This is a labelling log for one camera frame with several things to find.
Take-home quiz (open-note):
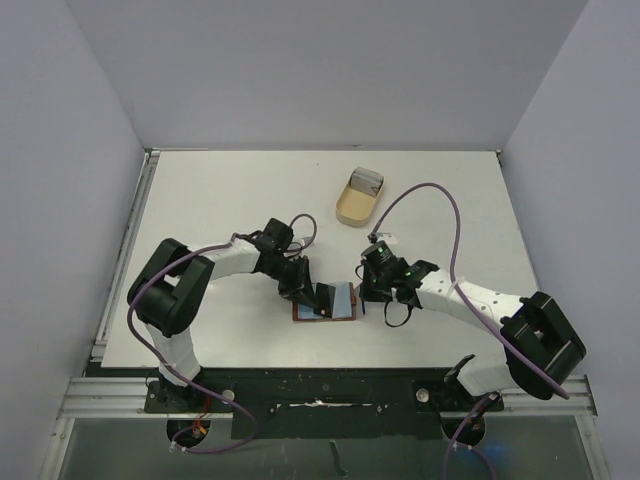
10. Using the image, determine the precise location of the aluminium rail front left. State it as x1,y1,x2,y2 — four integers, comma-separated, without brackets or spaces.
58,377,147,419

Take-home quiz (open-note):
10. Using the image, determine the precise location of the aluminium rail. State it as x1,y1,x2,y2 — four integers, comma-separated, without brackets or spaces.
489,375,598,417
58,377,147,419

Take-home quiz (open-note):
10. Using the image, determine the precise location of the aluminium rail front right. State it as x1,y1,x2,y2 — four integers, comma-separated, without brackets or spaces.
489,375,598,417

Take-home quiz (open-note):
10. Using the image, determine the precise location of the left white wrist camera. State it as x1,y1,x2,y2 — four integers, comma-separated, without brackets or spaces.
300,235,316,249

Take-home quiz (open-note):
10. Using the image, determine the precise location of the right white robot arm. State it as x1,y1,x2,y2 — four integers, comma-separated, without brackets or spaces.
361,241,587,409

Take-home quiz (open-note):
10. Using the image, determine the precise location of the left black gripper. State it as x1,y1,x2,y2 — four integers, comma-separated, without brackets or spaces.
262,254,318,308

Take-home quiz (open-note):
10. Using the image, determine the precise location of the aluminium rail left edge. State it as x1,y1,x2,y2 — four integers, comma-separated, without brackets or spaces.
89,149,161,362

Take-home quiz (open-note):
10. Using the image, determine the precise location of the black credit card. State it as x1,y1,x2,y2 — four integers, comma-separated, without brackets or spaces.
314,282,336,318

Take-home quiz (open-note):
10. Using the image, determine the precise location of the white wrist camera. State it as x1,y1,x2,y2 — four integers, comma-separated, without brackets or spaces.
300,235,316,249
367,231,398,245

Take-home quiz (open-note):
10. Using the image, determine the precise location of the brown leather card holder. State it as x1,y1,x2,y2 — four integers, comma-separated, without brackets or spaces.
292,282,358,322

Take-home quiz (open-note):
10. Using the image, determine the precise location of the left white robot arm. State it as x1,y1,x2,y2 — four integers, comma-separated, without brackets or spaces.
127,218,329,411

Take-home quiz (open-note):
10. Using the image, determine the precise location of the tan oval cardboard tray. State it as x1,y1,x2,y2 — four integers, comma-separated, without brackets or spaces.
335,177,384,227

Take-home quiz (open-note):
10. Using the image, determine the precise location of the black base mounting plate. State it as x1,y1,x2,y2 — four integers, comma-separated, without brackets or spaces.
144,368,478,440

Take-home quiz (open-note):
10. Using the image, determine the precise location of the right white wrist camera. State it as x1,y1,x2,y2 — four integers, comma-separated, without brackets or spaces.
367,231,398,245

